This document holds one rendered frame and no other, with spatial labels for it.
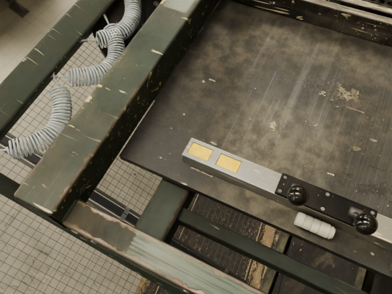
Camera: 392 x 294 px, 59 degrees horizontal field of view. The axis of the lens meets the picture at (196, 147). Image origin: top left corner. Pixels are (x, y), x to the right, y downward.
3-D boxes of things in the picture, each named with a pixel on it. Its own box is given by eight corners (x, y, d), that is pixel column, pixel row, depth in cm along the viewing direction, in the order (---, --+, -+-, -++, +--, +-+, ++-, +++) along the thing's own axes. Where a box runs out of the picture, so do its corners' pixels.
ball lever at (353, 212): (359, 224, 71) (375, 241, 58) (340, 217, 71) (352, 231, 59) (367, 207, 70) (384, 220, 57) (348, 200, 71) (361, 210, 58)
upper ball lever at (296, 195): (302, 200, 74) (304, 211, 61) (284, 193, 74) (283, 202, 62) (309, 184, 73) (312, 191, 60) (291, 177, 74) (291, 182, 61)
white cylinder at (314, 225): (292, 225, 74) (329, 241, 72) (294, 221, 72) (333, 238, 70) (296, 213, 75) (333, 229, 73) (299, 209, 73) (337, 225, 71)
